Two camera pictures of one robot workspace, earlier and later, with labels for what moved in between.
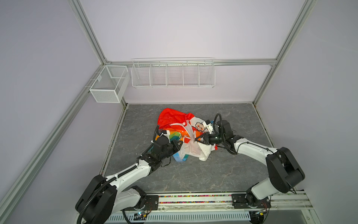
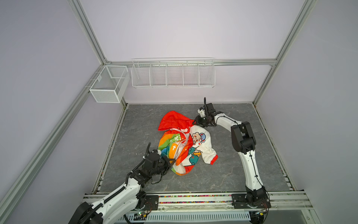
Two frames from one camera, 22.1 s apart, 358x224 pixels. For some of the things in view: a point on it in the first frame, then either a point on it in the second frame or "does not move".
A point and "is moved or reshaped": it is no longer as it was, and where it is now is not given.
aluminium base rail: (212, 202) does not move
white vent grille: (182, 217) does not move
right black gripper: (206, 137) to (198, 122)
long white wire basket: (173, 72) does not move
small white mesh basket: (111, 84) does not move
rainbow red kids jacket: (185, 128) is moved or reshaped
